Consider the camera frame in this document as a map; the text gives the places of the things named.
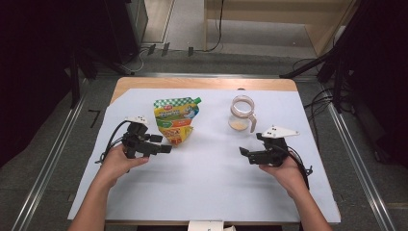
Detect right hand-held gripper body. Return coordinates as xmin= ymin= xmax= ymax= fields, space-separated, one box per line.
xmin=248 ymin=125 xmax=301 ymax=167

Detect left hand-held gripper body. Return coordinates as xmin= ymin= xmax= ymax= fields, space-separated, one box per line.
xmin=121 ymin=115 xmax=162 ymax=160

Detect yellow and green spout pouch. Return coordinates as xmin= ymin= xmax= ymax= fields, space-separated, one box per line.
xmin=153 ymin=96 xmax=202 ymax=147

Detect person's right hand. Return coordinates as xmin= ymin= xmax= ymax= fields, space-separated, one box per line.
xmin=259 ymin=156 xmax=309 ymax=198

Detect person's left hand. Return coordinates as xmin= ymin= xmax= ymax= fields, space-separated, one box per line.
xmin=100 ymin=143 xmax=150 ymax=189

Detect white box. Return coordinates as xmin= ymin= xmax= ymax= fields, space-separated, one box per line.
xmin=187 ymin=220 xmax=238 ymax=231

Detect black tripod stand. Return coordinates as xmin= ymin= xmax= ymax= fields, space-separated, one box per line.
xmin=278 ymin=0 xmax=370 ymax=80

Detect dark cabinet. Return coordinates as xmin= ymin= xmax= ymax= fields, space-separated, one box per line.
xmin=105 ymin=0 xmax=149 ymax=64

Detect light wooden shelf unit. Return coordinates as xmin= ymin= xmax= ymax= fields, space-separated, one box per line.
xmin=203 ymin=0 xmax=360 ymax=60

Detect dark curtain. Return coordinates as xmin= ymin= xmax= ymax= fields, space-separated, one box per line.
xmin=336 ymin=0 xmax=408 ymax=167
xmin=0 ymin=0 xmax=80 ymax=167

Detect left hand-held gripper black cable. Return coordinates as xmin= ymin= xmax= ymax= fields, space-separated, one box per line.
xmin=94 ymin=119 xmax=131 ymax=165

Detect hand-held gripper black cable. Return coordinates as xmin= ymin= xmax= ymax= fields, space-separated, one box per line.
xmin=287 ymin=145 xmax=314 ymax=191
xmin=94 ymin=119 xmax=131 ymax=165

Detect right hand-held gripper black cable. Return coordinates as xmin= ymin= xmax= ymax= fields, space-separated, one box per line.
xmin=287 ymin=145 xmax=314 ymax=191

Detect black floor cables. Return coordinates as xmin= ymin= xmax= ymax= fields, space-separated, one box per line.
xmin=302 ymin=88 xmax=337 ymax=152

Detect white floor cable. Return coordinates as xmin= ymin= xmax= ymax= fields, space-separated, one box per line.
xmin=123 ymin=47 xmax=146 ymax=73

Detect metal floor rail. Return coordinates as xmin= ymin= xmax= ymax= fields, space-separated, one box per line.
xmin=326 ymin=102 xmax=397 ymax=231
xmin=11 ymin=95 xmax=89 ymax=231

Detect black upright stand post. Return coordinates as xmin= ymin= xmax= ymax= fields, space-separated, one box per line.
xmin=68 ymin=47 xmax=82 ymax=109

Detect thin black hanging cable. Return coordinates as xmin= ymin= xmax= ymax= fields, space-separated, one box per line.
xmin=205 ymin=0 xmax=225 ymax=53

